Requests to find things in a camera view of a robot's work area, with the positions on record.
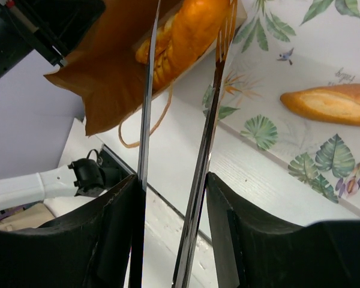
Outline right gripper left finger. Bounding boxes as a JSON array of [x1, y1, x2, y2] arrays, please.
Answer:
[[0, 175, 144, 287]]

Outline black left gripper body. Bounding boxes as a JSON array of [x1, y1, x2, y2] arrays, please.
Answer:
[[0, 0, 105, 78]]

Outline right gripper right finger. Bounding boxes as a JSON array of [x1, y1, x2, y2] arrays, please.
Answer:
[[206, 173, 360, 287]]

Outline brown paper bag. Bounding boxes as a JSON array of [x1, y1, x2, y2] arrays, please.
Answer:
[[43, 0, 248, 149]]

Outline metal tongs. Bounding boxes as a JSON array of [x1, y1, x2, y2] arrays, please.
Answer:
[[137, 1, 238, 287]]

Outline long scored fake baguette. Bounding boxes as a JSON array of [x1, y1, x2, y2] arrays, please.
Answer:
[[153, 0, 230, 91]]

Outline short fake bread loaf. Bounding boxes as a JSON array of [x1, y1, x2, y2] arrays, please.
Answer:
[[280, 83, 360, 127]]

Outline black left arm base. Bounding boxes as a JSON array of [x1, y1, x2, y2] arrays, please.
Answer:
[[97, 145, 134, 191]]

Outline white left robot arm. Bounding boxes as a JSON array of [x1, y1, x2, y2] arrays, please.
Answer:
[[0, 1, 106, 211]]

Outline floral white serving tray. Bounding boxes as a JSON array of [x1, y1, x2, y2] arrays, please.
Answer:
[[218, 1, 360, 214]]

